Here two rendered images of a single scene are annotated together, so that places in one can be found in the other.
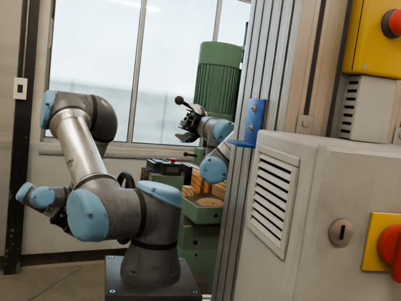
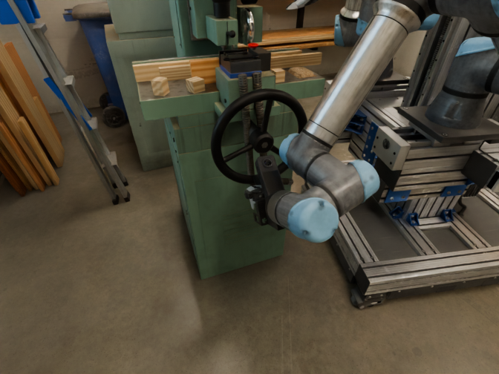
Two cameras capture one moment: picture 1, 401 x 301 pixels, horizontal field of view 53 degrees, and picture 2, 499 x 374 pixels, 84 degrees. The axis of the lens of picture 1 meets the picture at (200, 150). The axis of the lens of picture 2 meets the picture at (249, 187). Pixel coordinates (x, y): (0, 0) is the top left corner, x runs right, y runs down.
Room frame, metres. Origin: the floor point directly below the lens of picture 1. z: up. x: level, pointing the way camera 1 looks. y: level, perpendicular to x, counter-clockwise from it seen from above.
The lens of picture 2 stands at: (1.52, 0.97, 1.19)
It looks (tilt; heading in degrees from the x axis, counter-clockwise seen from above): 38 degrees down; 276
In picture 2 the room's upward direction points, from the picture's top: straight up
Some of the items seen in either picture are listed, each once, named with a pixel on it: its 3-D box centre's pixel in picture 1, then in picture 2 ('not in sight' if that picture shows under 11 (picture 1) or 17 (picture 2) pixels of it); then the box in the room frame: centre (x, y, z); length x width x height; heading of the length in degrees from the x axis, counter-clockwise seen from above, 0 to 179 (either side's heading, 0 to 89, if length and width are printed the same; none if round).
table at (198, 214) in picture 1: (179, 193); (236, 92); (1.65, 0.06, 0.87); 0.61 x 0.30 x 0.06; 26
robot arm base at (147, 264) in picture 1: (152, 254); (458, 103); (0.97, 0.09, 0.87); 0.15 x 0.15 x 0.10
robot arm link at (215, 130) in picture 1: (221, 132); not in sight; (1.25, -0.06, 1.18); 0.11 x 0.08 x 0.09; 26
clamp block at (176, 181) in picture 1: (162, 183); (244, 86); (1.62, 0.14, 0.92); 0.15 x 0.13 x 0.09; 26
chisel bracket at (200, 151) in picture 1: (210, 158); (222, 32); (1.71, -0.05, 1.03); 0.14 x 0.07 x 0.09; 116
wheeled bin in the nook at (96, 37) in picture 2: not in sight; (122, 65); (2.96, -1.61, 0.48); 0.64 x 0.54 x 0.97; 32
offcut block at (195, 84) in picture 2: not in sight; (195, 84); (1.76, 0.15, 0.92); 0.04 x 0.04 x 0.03; 51
